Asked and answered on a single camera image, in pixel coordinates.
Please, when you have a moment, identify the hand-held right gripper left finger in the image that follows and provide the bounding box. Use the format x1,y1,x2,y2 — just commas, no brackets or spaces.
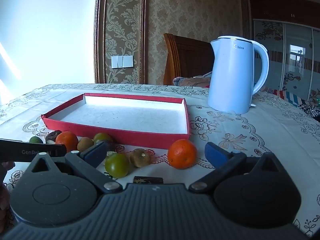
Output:
30,141,123,193

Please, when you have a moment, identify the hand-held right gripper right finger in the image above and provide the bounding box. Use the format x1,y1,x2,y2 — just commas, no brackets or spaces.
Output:
189,142,288,193

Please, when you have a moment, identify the green round fruit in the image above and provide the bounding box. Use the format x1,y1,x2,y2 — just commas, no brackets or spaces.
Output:
104,153,130,179
93,132,113,145

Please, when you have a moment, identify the orange mandarin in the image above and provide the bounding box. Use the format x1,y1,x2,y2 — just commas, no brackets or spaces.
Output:
55,131,79,153
167,139,198,170

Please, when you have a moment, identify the red shallow box tray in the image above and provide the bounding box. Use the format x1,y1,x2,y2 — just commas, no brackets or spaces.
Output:
41,93,191,148

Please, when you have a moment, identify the dark water chestnut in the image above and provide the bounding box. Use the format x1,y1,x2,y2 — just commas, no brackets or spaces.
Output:
45,130,62,145

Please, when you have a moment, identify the person's left hand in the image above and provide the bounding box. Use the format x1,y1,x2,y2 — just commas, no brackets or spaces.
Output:
0,160,16,230

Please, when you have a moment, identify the brown kiwi fruit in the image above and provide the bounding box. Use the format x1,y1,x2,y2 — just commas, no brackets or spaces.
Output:
77,137,95,153

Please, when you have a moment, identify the brown fruit with white spot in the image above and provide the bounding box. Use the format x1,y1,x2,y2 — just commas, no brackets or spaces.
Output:
129,148,151,168

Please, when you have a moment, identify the white electric kettle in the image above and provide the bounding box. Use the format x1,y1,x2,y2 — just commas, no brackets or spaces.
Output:
207,35,270,114

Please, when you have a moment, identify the striped colourful blanket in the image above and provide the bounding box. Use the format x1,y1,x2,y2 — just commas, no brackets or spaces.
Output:
260,86,320,123

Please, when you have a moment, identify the wooden chair back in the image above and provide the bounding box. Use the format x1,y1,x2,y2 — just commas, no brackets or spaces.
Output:
163,33,215,86

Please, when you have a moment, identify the wardrobe with floral sliding doors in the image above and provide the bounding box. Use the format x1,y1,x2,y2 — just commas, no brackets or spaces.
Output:
251,17,320,100

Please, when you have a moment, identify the white wall light switch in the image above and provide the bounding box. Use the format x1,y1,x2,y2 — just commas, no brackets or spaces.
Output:
111,55,134,69

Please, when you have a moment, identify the brown wooden wall trim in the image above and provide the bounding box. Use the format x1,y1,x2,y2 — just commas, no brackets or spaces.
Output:
94,0,148,85

